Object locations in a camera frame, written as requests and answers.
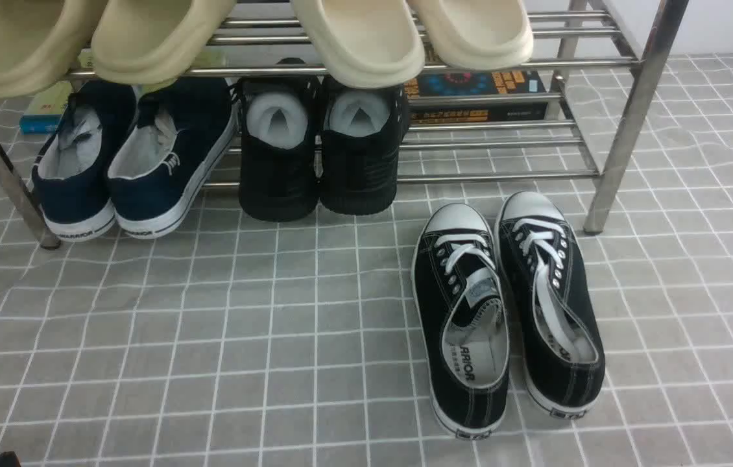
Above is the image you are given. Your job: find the navy canvas shoe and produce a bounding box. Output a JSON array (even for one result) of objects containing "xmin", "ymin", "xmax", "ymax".
[
  {"xmin": 31, "ymin": 80, "xmax": 136, "ymax": 242},
  {"xmin": 106, "ymin": 77, "xmax": 238, "ymax": 239}
]

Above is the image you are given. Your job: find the metal shoe rack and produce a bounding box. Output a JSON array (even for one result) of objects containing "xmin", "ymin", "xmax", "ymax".
[{"xmin": 0, "ymin": 1, "xmax": 689, "ymax": 250}]

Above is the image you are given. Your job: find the grey checked floor cloth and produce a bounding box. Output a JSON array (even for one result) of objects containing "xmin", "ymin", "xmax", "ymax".
[{"xmin": 0, "ymin": 55, "xmax": 733, "ymax": 466}]

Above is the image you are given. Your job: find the blue green book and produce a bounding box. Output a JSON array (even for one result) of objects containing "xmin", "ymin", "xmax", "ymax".
[{"xmin": 19, "ymin": 49, "xmax": 227, "ymax": 135}]

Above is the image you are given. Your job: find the beige slipper far left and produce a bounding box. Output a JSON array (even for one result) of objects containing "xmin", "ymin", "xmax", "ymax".
[{"xmin": 0, "ymin": 1, "xmax": 108, "ymax": 99}]

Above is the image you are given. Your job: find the beige slipper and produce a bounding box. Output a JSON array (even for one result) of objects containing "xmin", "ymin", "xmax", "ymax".
[
  {"xmin": 91, "ymin": 1, "xmax": 237, "ymax": 85},
  {"xmin": 0, "ymin": 1, "xmax": 108, "ymax": 99}
]

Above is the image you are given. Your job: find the black mesh shoe left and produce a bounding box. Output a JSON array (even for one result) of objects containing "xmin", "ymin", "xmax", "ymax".
[{"xmin": 235, "ymin": 76, "xmax": 321, "ymax": 222}]

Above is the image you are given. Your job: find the black mesh shoe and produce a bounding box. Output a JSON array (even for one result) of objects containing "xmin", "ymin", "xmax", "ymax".
[
  {"xmin": 318, "ymin": 76, "xmax": 410, "ymax": 215},
  {"xmin": 235, "ymin": 76, "xmax": 321, "ymax": 222}
]

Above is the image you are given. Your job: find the black canvas sneaker left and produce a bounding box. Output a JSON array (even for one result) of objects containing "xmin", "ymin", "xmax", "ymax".
[{"xmin": 411, "ymin": 203, "xmax": 510, "ymax": 440}]

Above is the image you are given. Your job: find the black canvas sneaker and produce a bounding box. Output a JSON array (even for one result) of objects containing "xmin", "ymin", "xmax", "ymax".
[
  {"xmin": 411, "ymin": 203, "xmax": 510, "ymax": 440},
  {"xmin": 494, "ymin": 190, "xmax": 606, "ymax": 420}
]

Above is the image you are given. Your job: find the black mesh shoe right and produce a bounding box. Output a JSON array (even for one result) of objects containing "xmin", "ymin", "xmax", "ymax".
[{"xmin": 318, "ymin": 76, "xmax": 410, "ymax": 215}]

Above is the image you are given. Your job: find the cream slipper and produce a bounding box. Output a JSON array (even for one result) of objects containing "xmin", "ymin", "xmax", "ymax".
[
  {"xmin": 410, "ymin": 1, "xmax": 535, "ymax": 71},
  {"xmin": 291, "ymin": 1, "xmax": 425, "ymax": 89}
]

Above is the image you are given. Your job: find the black book with orange text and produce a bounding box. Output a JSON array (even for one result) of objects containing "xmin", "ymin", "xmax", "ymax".
[{"xmin": 404, "ymin": 70, "xmax": 549, "ymax": 125}]

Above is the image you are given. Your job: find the black canvas sneaker right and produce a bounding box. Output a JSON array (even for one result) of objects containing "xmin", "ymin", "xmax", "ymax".
[{"xmin": 494, "ymin": 190, "xmax": 606, "ymax": 420}]

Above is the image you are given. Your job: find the cream slipper far right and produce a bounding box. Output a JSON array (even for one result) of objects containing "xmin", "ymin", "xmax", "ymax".
[{"xmin": 410, "ymin": 1, "xmax": 535, "ymax": 71}]

